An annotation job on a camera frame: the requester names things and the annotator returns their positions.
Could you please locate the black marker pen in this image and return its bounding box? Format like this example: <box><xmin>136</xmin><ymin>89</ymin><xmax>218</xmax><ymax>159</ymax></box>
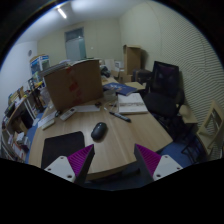
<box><xmin>109</xmin><ymin>111</ymin><xmax>131</xmax><ymax>123</ymax></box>

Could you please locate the white book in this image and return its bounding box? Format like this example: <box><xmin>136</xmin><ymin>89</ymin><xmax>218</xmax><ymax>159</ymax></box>
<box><xmin>118</xmin><ymin>93</ymin><xmax>148</xmax><ymax>114</ymax></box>

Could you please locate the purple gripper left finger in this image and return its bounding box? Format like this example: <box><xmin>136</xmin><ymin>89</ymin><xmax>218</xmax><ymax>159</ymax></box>
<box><xmin>45</xmin><ymin>144</ymin><xmax>95</xmax><ymax>186</ymax></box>

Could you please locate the ceiling light tube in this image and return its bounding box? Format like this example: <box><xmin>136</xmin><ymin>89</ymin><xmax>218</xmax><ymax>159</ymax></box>
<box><xmin>57</xmin><ymin>8</ymin><xmax>67</xmax><ymax>19</ymax></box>

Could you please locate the blue white display box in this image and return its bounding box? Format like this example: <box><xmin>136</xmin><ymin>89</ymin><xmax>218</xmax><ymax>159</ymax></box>
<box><xmin>30</xmin><ymin>54</ymin><xmax>50</xmax><ymax>77</ymax></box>

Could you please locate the blue book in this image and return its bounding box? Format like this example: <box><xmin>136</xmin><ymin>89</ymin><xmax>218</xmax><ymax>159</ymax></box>
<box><xmin>103</xmin><ymin>82</ymin><xmax>137</xmax><ymax>96</ymax></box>

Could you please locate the wooden shelf with items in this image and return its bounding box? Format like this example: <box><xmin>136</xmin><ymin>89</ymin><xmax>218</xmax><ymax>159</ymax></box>
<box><xmin>1</xmin><ymin>90</ymin><xmax>38</xmax><ymax>163</ymax></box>

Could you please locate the light wooden chair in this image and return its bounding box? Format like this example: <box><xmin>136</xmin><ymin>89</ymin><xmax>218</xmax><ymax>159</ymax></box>
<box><xmin>196</xmin><ymin>100</ymin><xmax>224</xmax><ymax>159</ymax></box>

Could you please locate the white remote control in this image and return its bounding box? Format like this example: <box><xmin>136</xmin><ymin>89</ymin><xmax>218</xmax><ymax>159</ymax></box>
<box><xmin>60</xmin><ymin>107</ymin><xmax>77</xmax><ymax>121</ymax></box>

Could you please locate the grey door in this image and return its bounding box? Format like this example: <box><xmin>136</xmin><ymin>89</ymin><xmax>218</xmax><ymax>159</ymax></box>
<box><xmin>65</xmin><ymin>28</ymin><xmax>86</xmax><ymax>61</ymax></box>

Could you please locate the tall cardboard box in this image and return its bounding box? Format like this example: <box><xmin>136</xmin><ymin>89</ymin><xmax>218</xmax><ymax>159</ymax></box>
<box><xmin>123</xmin><ymin>45</ymin><xmax>141</xmax><ymax>75</ymax></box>

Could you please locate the black computer mouse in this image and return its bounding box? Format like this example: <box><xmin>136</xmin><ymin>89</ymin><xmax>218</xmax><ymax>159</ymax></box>
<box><xmin>91</xmin><ymin>122</ymin><xmax>107</xmax><ymax>140</ymax></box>

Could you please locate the black mouse pad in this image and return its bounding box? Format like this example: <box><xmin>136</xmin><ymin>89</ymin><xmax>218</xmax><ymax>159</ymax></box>
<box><xmin>41</xmin><ymin>131</ymin><xmax>85</xmax><ymax>169</ymax></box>

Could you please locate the large brown cardboard box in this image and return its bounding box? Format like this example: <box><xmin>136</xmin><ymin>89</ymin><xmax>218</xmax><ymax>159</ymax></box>
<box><xmin>44</xmin><ymin>60</ymin><xmax>103</xmax><ymax>111</ymax></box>

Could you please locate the white keyboard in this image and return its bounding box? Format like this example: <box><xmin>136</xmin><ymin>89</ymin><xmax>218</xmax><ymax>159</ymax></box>
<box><xmin>38</xmin><ymin>112</ymin><xmax>55</xmax><ymax>130</ymax></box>

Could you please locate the black office chair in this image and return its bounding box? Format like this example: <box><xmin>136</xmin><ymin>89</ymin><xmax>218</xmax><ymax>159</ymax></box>
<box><xmin>142</xmin><ymin>60</ymin><xmax>185</xmax><ymax>127</ymax></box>

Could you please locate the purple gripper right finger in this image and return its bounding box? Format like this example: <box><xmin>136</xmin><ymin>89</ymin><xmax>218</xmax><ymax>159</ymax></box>
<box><xmin>134</xmin><ymin>144</ymin><xmax>182</xmax><ymax>181</ymax></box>

